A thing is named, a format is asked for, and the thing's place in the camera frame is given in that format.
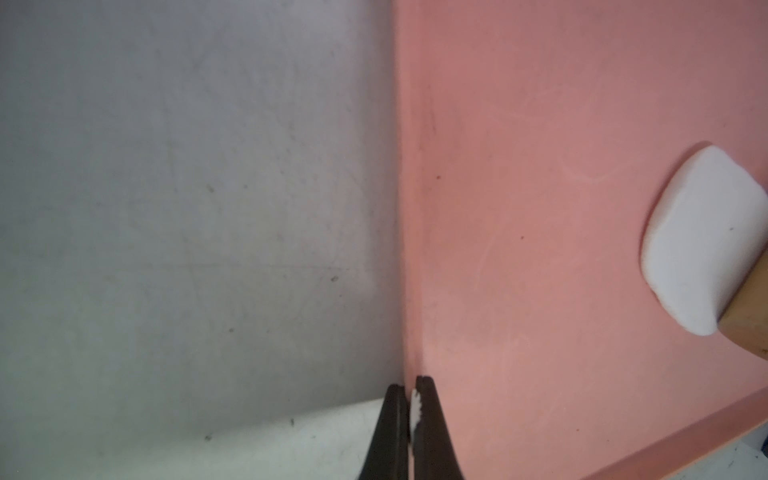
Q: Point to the wooden rolling pin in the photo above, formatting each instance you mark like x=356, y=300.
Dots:
x=744, y=321

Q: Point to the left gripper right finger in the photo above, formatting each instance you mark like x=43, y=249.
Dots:
x=433, y=453

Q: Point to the white dough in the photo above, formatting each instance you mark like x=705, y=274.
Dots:
x=703, y=237

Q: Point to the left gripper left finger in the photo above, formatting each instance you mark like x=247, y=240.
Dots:
x=388, y=453

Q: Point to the pink plastic tray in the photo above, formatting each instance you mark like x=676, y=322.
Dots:
x=535, y=138

